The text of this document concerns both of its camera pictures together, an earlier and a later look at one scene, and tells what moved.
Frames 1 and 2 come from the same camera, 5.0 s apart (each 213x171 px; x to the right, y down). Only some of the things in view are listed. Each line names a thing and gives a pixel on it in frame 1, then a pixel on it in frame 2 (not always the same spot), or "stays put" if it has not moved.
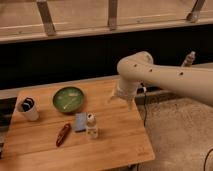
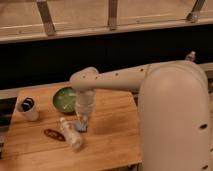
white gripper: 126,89 → 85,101
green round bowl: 68,99 stays put
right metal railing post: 193,16 stays put
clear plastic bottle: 91,129 → 71,134
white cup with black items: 27,108 stays put
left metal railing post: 46,15 stays put
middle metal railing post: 112,14 stays put
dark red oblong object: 63,134 → 55,134
